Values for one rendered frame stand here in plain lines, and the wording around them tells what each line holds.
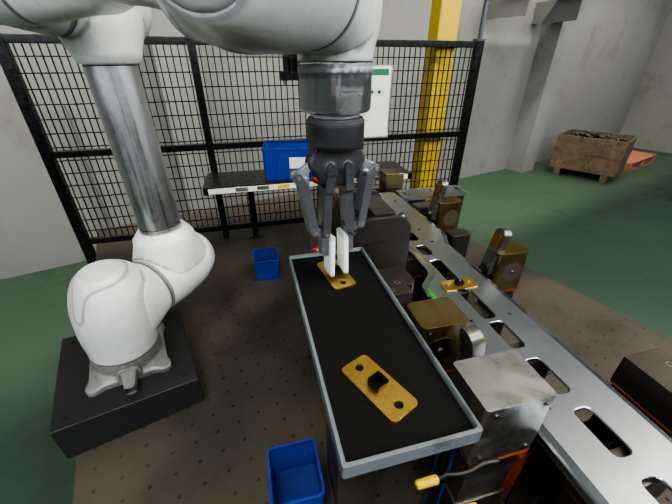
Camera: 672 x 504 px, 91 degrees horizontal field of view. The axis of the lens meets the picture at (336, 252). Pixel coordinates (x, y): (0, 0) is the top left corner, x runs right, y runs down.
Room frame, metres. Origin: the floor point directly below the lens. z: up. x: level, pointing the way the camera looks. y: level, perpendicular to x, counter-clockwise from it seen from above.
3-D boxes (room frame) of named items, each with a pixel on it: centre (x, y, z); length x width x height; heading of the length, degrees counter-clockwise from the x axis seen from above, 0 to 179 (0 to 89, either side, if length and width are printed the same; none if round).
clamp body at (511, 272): (0.76, -0.46, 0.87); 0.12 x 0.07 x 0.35; 104
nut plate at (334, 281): (0.46, 0.00, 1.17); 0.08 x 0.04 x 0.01; 24
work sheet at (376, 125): (1.67, -0.14, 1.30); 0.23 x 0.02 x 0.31; 104
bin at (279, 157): (1.47, 0.16, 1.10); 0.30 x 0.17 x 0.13; 97
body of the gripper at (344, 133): (0.46, 0.00, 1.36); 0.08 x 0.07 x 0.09; 114
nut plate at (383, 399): (0.24, -0.05, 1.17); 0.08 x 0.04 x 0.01; 38
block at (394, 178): (1.40, -0.24, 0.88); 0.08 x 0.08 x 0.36; 14
